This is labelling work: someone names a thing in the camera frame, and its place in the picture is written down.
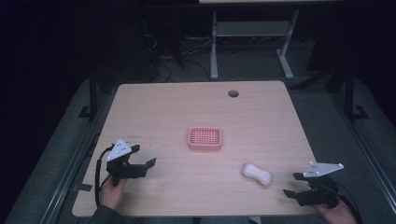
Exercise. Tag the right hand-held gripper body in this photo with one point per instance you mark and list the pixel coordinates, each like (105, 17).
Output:
(320, 191)

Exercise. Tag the black metal stand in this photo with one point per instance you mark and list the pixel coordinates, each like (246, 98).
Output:
(349, 93)
(92, 93)

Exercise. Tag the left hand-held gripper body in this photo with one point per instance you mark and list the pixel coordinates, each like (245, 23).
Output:
(120, 169)

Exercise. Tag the pink soap dish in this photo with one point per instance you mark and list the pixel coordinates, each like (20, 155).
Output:
(205, 138)

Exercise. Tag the white metal table frame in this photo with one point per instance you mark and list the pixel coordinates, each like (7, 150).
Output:
(249, 28)

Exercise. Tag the white soap bar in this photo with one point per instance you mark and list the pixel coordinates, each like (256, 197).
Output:
(257, 174)

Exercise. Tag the aluminium frame rail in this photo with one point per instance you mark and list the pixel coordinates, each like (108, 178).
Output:
(73, 161)
(367, 149)

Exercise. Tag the person's left hand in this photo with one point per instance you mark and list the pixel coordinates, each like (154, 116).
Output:
(110, 194)

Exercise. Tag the black tape strip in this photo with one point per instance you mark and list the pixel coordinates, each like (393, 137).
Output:
(82, 187)

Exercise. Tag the person's right hand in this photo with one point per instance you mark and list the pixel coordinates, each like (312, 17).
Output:
(337, 216)

